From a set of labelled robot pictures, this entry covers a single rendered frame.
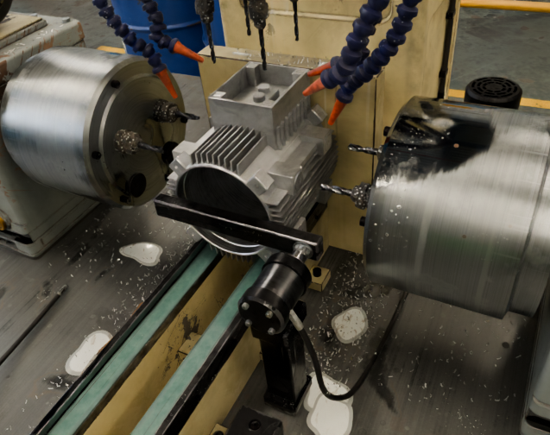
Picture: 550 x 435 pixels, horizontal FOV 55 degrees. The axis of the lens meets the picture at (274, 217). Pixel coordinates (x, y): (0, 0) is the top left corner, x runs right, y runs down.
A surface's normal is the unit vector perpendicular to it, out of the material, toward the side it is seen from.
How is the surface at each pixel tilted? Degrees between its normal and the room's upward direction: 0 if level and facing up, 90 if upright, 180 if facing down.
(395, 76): 90
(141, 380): 90
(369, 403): 0
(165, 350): 90
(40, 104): 47
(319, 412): 0
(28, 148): 77
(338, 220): 90
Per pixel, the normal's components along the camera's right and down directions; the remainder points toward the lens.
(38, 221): 0.89, 0.23
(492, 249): -0.45, 0.30
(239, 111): -0.45, 0.61
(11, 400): -0.09, -0.76
